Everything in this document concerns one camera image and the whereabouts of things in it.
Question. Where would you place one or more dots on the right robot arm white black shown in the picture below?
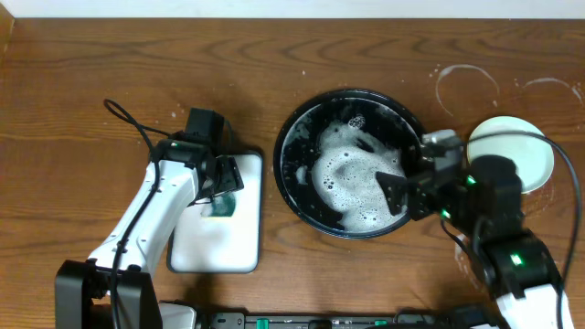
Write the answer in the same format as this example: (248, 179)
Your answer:
(483, 201)

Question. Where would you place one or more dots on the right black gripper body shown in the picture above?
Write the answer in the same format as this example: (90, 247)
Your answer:
(444, 201)

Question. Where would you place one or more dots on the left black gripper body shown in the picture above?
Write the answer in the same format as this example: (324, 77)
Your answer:
(227, 176)

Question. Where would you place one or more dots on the mint plate front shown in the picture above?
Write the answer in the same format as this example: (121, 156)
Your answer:
(534, 159)

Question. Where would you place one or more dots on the black rectangular soap tray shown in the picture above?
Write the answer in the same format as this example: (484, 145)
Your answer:
(222, 245)

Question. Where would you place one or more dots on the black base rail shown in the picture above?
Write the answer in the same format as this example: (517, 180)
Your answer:
(320, 321)

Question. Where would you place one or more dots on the round black tray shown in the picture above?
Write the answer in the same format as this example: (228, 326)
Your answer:
(327, 155)

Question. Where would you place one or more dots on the green yellow sponge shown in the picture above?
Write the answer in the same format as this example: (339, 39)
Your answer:
(223, 206)

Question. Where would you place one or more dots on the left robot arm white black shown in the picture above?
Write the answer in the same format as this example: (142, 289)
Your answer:
(114, 286)

